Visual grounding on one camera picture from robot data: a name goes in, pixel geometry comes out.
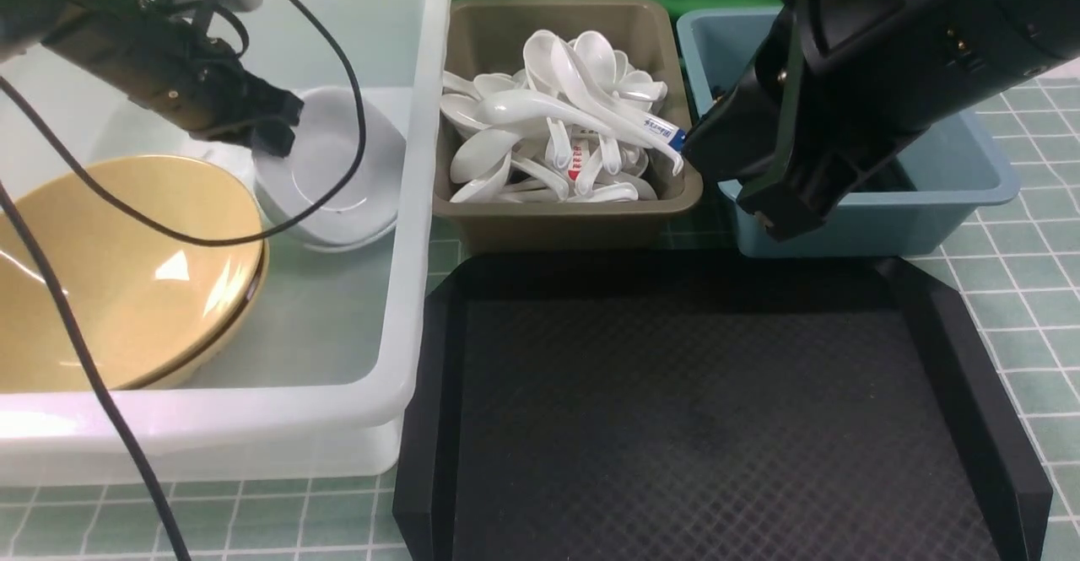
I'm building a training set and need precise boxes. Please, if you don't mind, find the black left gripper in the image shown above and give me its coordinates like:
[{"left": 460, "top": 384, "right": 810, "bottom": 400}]
[{"left": 42, "top": 4, "right": 302, "bottom": 159}]

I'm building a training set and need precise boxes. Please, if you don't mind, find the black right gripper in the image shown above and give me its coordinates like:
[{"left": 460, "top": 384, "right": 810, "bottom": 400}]
[{"left": 681, "top": 4, "right": 971, "bottom": 242}]

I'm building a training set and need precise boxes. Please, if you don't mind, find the small white square dish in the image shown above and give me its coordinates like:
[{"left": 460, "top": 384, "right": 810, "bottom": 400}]
[{"left": 253, "top": 86, "right": 408, "bottom": 225}]

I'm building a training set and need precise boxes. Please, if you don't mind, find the large yellow noodle bowl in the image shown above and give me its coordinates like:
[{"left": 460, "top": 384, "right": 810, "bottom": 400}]
[{"left": 1, "top": 156, "right": 262, "bottom": 393}]

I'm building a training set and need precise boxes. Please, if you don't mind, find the white ceramic soup spoon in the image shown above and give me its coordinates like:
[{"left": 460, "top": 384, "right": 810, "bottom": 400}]
[{"left": 550, "top": 37, "right": 685, "bottom": 175}]

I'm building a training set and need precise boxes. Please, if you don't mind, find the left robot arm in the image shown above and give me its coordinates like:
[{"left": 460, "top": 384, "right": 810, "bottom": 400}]
[{"left": 1, "top": 0, "right": 302, "bottom": 158}]

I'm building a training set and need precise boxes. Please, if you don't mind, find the yellow speckled bowl in bin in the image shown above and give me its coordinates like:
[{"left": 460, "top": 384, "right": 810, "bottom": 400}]
[{"left": 116, "top": 240, "right": 270, "bottom": 391}]

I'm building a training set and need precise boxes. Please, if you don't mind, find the small white dish in bin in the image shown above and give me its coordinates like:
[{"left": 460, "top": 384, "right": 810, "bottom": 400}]
[{"left": 285, "top": 210, "right": 399, "bottom": 254}]

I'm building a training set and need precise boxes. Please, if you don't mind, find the blue plastic bin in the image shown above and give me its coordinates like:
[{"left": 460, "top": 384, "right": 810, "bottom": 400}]
[{"left": 676, "top": 6, "right": 1021, "bottom": 258}]

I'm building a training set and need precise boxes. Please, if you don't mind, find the white spoon lower left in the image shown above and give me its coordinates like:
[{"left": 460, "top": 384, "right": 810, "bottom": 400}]
[{"left": 449, "top": 126, "right": 523, "bottom": 185}]

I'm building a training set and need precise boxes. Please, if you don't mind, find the white spoon top of pile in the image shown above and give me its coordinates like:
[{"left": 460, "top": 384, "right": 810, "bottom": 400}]
[{"left": 573, "top": 30, "right": 618, "bottom": 92}]

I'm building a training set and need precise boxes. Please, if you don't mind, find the white spoon in brown bin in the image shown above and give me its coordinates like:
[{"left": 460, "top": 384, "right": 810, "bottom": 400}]
[{"left": 476, "top": 89, "right": 613, "bottom": 134}]

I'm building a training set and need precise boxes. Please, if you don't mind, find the white spoon with red print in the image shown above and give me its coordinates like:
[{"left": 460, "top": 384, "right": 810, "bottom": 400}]
[{"left": 567, "top": 141, "right": 602, "bottom": 198}]

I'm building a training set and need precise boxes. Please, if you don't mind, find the translucent white plastic bin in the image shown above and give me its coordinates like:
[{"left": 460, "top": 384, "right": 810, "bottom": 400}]
[{"left": 3, "top": 0, "right": 451, "bottom": 487}]

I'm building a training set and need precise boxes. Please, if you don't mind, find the black serving tray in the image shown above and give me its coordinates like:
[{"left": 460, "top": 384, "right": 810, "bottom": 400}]
[{"left": 392, "top": 250, "right": 1053, "bottom": 560}]

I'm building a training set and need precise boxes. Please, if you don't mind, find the black left camera cable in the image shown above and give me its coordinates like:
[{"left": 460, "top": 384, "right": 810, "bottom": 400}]
[{"left": 0, "top": 0, "right": 369, "bottom": 561}]

